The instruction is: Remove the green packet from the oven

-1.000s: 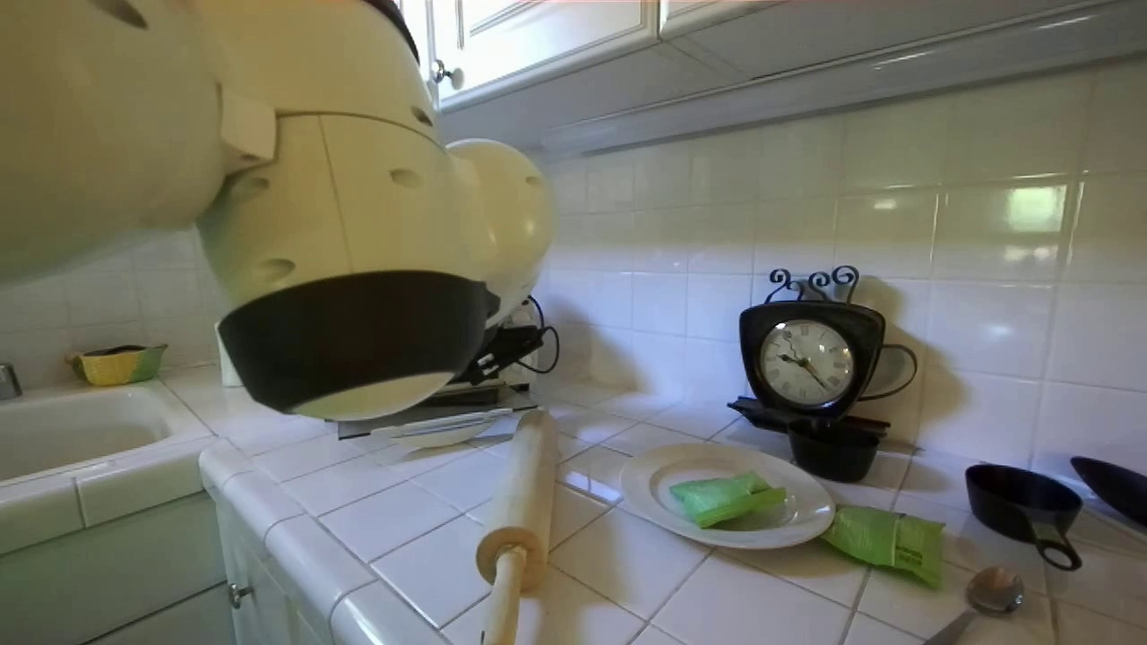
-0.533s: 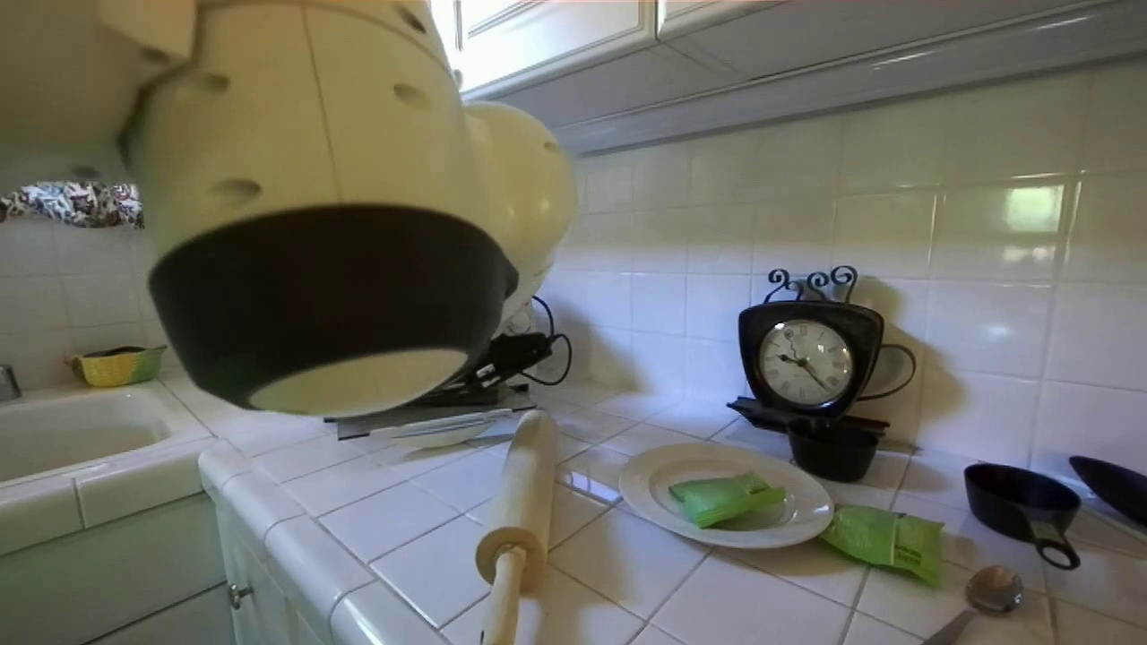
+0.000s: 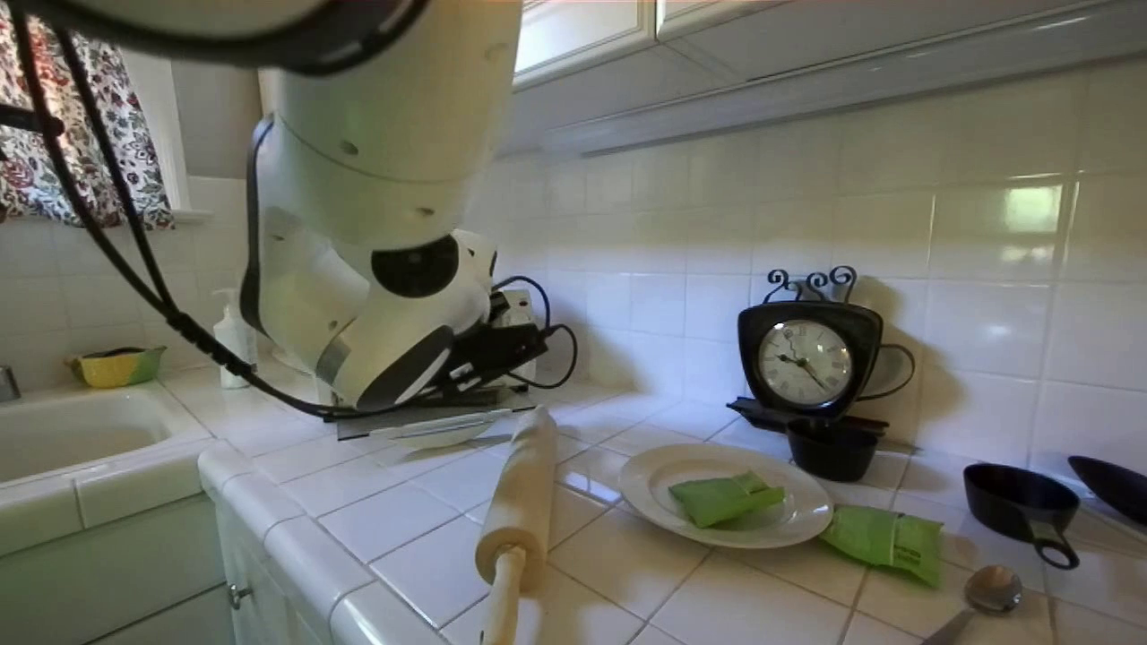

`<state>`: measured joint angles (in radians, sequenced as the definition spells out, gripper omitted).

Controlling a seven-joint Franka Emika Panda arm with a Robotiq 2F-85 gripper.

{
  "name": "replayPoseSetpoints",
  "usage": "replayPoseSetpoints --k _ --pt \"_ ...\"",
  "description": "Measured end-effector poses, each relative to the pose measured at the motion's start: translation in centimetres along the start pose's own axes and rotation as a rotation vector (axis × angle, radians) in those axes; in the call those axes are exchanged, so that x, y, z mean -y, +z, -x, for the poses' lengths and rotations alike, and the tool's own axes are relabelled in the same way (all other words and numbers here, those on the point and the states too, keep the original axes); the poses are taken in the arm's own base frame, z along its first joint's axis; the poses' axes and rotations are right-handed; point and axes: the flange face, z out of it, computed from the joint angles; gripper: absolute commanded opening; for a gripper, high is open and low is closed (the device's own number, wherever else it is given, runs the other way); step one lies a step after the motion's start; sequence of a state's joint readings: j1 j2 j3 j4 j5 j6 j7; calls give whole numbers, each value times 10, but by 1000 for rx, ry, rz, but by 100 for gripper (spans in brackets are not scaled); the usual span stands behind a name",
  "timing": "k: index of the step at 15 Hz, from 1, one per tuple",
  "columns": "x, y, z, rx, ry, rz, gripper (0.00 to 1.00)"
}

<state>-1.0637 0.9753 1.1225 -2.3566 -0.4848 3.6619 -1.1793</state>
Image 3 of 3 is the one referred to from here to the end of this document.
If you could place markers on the floral curtain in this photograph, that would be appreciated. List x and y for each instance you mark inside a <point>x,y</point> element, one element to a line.
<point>73,132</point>

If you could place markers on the large black measuring cup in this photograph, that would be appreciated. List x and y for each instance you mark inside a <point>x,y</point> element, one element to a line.
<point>1116,485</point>

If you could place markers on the white round plate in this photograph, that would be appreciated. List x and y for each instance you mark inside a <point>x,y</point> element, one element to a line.
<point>764,525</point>

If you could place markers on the black teacup-shaped clock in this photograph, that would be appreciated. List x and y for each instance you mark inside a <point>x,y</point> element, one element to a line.
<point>813,359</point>

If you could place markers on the metal spoon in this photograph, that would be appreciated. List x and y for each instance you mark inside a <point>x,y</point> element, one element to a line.
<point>992,588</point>

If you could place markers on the small black cup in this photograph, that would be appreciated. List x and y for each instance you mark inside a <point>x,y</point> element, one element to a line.
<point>832,454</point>

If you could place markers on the white lower cabinet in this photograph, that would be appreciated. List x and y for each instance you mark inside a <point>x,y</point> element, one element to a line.
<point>121,575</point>

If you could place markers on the white sink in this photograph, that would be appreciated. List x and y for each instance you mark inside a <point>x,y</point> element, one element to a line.
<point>73,441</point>

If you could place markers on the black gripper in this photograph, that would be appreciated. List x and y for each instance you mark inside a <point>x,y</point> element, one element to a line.
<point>498,353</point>

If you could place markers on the white upper cabinet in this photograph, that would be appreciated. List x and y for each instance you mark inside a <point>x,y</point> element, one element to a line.
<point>838,47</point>

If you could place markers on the white cabinet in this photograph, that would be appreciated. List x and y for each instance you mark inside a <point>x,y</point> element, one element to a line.
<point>838,47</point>
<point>121,575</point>

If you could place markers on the wooden rolling pin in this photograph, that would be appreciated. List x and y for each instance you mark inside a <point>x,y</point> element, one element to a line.
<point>525,490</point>

